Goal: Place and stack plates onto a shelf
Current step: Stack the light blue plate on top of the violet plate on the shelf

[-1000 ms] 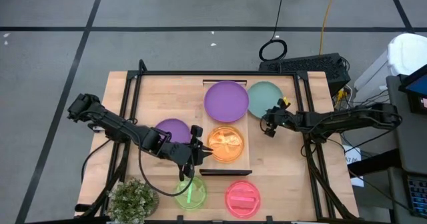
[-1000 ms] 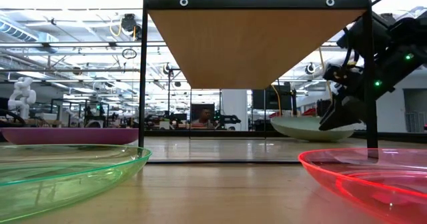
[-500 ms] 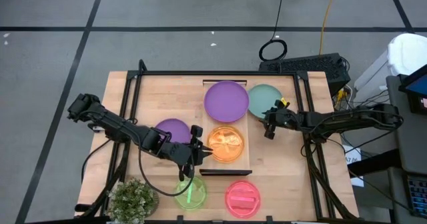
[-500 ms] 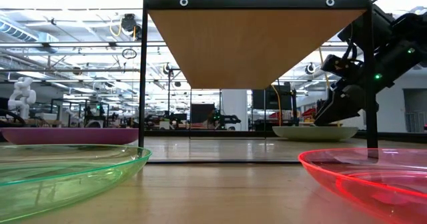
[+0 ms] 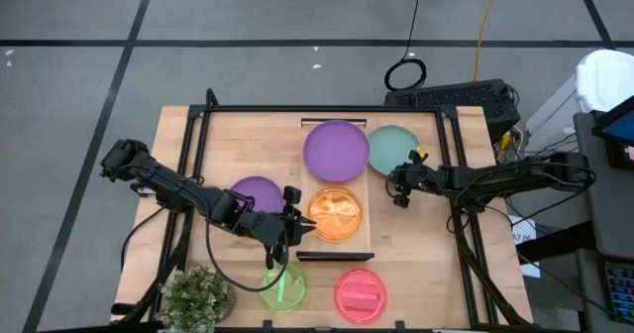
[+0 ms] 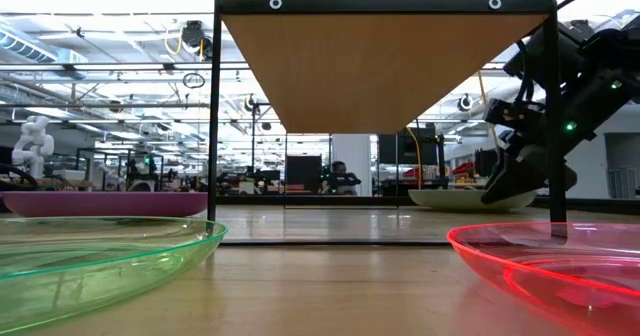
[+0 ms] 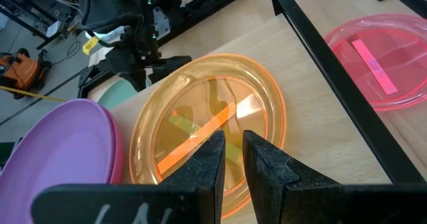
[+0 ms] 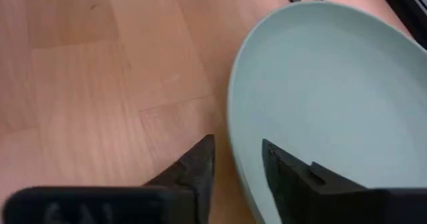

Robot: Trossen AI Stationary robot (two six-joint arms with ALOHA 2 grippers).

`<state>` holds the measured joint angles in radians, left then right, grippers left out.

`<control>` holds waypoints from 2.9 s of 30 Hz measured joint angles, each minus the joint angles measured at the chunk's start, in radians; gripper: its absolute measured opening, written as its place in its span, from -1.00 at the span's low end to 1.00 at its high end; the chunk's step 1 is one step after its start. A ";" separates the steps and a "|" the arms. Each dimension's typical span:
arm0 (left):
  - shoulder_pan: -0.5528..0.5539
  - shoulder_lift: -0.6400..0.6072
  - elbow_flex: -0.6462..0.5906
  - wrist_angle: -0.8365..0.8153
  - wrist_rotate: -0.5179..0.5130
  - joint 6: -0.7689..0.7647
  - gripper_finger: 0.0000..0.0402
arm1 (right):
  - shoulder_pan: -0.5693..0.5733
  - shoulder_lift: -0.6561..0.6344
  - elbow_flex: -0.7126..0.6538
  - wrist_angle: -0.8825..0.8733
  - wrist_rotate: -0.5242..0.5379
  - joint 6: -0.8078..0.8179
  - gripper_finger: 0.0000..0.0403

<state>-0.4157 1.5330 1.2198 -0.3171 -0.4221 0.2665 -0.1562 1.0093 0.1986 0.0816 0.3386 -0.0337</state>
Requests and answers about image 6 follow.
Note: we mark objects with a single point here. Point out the red transparent plate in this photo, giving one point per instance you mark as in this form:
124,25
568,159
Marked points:
565,276

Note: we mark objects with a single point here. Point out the black panel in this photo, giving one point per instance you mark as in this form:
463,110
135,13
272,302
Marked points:
303,173

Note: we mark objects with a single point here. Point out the large black screen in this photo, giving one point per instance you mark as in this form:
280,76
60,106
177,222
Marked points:
407,146

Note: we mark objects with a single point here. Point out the black table frame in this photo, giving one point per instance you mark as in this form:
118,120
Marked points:
310,201

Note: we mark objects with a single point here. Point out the person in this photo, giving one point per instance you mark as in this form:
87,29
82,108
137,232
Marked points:
340,178

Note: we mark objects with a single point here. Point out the metal ceiling duct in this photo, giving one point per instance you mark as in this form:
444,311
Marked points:
30,51

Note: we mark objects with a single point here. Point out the green transparent plate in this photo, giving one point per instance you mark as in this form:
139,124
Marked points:
100,271

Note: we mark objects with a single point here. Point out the wooden shelf with black frame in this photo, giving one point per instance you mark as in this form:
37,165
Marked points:
380,71

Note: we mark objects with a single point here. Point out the teal plate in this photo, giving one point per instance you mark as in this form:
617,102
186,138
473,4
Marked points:
450,200

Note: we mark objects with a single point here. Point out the black ceiling-hung device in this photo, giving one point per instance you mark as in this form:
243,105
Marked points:
194,33

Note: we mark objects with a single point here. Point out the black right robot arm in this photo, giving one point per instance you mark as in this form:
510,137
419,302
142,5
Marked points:
605,66

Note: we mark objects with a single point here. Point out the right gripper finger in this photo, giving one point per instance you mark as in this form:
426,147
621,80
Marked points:
530,178
505,171

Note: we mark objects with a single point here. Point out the purple plate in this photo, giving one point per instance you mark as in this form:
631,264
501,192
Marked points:
100,205

